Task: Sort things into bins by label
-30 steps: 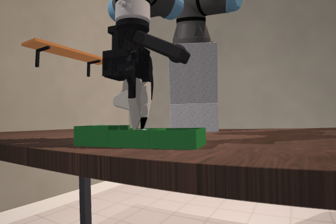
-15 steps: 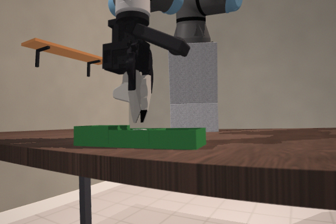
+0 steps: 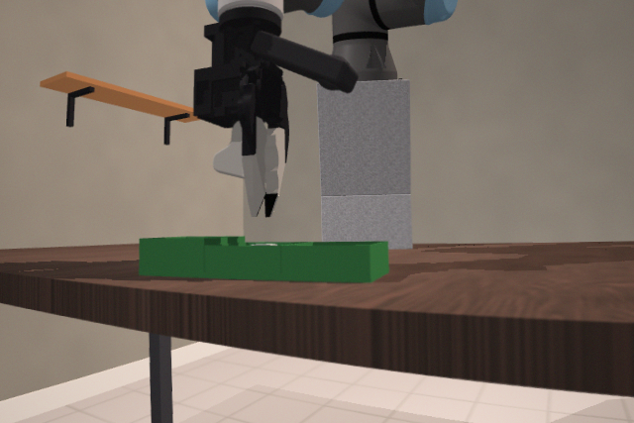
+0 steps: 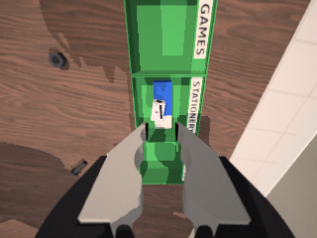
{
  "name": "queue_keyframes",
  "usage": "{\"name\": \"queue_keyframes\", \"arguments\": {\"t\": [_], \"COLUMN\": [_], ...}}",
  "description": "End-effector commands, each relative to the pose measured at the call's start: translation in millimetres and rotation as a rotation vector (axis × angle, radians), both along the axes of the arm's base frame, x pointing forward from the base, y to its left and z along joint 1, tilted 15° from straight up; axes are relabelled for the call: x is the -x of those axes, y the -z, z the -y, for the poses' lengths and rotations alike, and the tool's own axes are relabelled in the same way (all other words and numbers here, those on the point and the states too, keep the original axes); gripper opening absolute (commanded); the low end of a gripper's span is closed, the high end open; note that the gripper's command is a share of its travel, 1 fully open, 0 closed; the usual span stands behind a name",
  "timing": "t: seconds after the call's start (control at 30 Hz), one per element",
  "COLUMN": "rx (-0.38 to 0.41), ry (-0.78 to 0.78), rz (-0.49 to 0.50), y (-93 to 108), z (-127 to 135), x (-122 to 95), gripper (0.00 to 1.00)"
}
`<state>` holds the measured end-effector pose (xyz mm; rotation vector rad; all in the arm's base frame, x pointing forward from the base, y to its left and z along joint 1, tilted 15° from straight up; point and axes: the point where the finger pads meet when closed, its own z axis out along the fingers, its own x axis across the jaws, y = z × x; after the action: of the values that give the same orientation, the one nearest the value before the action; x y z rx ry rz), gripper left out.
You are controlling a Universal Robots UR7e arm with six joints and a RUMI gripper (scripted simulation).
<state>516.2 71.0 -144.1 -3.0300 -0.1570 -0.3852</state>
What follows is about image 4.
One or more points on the dark grey hex nut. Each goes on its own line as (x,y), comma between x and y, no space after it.
(57,59)

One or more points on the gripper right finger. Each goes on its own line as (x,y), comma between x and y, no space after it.
(215,193)

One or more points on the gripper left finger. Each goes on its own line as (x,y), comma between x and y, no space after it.
(109,194)

